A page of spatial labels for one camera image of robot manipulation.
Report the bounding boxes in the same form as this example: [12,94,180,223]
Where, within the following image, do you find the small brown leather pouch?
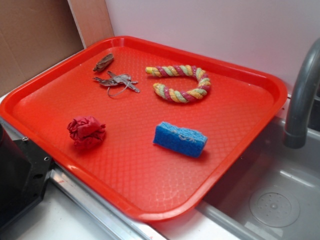
[93,53,114,72]

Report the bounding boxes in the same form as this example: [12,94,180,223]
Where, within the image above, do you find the multicolour twisted rope toy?
[145,65,211,104]

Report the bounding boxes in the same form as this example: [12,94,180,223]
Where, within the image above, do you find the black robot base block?
[0,126,53,231]

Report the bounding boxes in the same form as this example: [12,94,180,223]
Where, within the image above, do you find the red plastic tray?
[0,36,287,222]

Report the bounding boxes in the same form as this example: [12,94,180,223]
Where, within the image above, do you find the grey plastic sink basin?
[197,118,320,240]

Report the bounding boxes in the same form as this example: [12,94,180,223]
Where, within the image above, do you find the silver key bunch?
[93,71,141,98]

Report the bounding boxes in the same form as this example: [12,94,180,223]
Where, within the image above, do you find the crumpled red cloth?
[67,116,106,149]

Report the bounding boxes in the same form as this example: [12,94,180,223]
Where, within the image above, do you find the blue sponge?
[153,122,208,158]

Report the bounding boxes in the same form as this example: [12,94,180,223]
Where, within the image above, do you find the brown cardboard panel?
[0,0,84,96]

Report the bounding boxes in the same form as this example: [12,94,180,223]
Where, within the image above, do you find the wooden board edge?
[67,0,114,48]

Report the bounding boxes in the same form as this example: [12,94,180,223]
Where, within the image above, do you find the grey sink faucet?
[283,39,320,149]

